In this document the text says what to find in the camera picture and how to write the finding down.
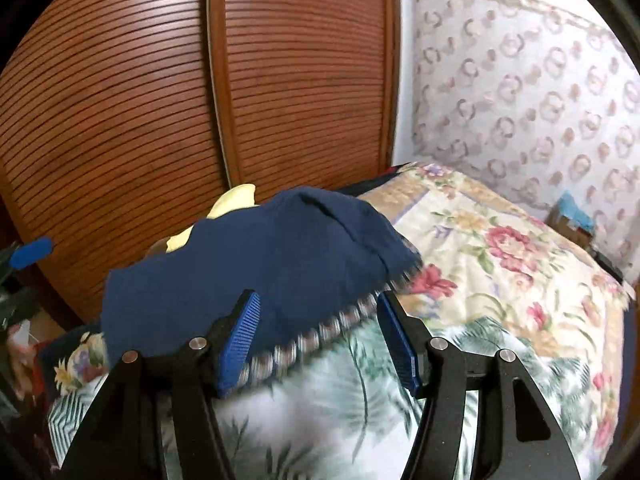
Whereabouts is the floral quilt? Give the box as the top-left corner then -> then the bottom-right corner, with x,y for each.
52,332 -> 111,396

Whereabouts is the wooden slatted wardrobe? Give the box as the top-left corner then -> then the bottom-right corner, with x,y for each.
0,0 -> 403,333

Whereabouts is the leaf-print sheet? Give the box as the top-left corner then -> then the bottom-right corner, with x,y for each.
47,310 -> 601,480

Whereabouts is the dark circle-patterned pillow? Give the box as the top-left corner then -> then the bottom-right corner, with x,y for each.
145,237 -> 383,388

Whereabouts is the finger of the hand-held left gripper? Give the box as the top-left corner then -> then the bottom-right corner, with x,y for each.
0,286 -> 41,329
0,237 -> 54,272

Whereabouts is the navy bed sheet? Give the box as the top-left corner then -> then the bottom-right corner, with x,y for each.
335,162 -> 418,197

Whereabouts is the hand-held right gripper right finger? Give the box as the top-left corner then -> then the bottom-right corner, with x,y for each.
377,290 -> 583,480

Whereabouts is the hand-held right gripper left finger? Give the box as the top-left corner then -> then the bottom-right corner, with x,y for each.
60,289 -> 262,480

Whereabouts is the floral blanket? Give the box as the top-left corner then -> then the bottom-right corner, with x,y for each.
357,161 -> 631,461

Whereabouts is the navy printed t-shirt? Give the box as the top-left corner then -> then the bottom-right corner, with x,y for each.
100,186 -> 423,366

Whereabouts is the red floral cloth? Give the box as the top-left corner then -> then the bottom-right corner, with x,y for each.
0,322 -> 48,411

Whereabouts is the cardboard box with blue cloth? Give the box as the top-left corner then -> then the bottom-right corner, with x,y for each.
545,191 -> 598,248

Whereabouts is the circle-patterned sheer curtain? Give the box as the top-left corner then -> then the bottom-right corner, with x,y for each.
400,0 -> 640,286

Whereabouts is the black flat object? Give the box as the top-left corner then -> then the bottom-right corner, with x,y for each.
592,250 -> 626,283

